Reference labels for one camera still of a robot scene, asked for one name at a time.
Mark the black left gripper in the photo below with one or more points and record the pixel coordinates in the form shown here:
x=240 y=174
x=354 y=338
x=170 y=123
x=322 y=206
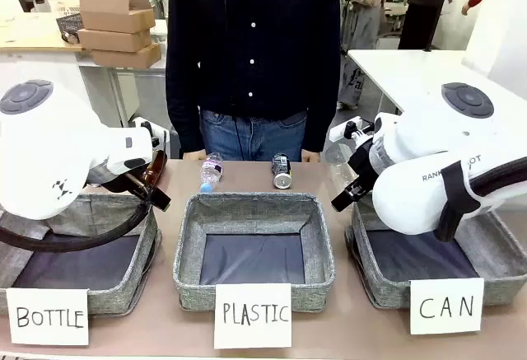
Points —
x=108 y=179

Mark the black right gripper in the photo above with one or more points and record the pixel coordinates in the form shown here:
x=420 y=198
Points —
x=365 y=162

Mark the brown glass bottle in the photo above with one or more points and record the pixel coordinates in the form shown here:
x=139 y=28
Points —
x=155 y=168

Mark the clear plastic water bottle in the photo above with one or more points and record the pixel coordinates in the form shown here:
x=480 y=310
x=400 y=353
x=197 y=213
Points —
x=211 y=172

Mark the black silver drink can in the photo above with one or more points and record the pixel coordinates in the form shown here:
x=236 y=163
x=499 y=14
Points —
x=282 y=170

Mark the person's left forearm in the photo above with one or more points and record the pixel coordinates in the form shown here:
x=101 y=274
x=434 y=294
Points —
x=323 y=121

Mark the person's right forearm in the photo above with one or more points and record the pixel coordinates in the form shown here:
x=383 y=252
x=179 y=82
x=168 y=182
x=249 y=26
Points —
x=181 y=121

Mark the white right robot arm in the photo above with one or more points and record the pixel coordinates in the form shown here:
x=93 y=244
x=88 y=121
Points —
x=416 y=195

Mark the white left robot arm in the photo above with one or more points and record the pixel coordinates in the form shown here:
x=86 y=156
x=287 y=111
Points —
x=49 y=150

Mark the grey fabric plastic basket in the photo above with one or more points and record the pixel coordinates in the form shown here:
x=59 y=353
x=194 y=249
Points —
x=189 y=253

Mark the grey fabric can basket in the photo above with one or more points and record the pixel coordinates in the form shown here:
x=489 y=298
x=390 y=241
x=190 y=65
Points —
x=370 y=277

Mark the grey fabric bottle basket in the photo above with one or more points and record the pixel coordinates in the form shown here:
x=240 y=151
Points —
x=123 y=294

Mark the white paper CAN label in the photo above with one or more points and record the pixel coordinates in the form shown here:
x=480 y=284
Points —
x=446 y=306

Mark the black mesh basket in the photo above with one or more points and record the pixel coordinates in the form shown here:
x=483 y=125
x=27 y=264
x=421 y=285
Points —
x=70 y=24

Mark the person's left hand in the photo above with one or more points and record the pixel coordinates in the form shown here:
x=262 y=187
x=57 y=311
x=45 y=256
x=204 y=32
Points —
x=311 y=157

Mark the person's right hand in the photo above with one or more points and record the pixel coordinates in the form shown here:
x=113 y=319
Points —
x=194 y=156

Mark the white table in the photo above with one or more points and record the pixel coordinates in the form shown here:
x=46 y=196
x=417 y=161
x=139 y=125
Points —
x=411 y=71

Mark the flat closed cardboard box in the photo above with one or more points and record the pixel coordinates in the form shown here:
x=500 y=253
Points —
x=113 y=40
x=127 y=57

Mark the white paper PLASTIC label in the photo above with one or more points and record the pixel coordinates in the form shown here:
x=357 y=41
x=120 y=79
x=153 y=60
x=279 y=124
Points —
x=252 y=314

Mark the white paper BOTTLE label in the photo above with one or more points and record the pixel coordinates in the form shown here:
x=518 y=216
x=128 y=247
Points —
x=47 y=316

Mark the bystander in beige clothes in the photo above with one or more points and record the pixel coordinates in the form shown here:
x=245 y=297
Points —
x=364 y=14

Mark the open cardboard box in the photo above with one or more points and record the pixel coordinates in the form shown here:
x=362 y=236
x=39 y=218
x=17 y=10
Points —
x=115 y=10

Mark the person in dark shirt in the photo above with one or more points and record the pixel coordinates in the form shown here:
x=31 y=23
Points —
x=251 y=26

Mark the wooden top table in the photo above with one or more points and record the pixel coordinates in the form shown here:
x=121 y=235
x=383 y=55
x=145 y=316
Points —
x=33 y=34

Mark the bystander in black coat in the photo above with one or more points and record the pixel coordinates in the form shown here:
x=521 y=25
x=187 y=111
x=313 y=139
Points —
x=428 y=6

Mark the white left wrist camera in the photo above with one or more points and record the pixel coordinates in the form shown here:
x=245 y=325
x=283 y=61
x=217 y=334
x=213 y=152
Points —
x=148 y=129

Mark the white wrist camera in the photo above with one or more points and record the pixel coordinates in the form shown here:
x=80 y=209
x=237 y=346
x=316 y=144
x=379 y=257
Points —
x=148 y=129
x=350 y=127

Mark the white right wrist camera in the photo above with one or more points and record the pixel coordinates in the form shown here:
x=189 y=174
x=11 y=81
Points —
x=350 y=127

